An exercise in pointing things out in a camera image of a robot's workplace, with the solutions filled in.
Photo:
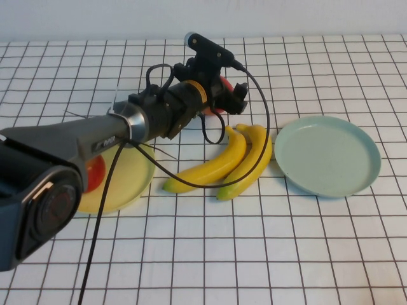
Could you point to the white grid-pattern tablecloth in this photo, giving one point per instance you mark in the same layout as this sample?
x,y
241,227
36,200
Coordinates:
x,y
254,254

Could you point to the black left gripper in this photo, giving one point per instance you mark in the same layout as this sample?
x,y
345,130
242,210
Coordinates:
x,y
222,98

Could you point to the yellow banana with thin stem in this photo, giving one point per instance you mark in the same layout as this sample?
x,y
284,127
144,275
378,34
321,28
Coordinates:
x,y
210,168

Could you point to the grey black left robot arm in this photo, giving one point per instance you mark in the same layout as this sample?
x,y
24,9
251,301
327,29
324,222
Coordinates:
x,y
63,143

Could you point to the white zip tie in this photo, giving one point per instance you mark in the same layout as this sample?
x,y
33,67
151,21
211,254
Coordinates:
x,y
116,97

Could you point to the yellow banana with green end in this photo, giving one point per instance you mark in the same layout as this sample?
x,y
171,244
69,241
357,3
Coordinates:
x,y
252,149

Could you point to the yellow round plate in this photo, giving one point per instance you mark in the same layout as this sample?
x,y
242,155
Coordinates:
x,y
133,178

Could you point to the pale blue-green round plate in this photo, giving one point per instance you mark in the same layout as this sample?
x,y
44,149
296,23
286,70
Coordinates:
x,y
327,159

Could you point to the red apple with yellow top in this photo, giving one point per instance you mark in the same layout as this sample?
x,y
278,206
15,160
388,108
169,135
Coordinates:
x,y
95,174

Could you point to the dark red apple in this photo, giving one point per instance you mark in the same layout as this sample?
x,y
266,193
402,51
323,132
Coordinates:
x,y
227,87

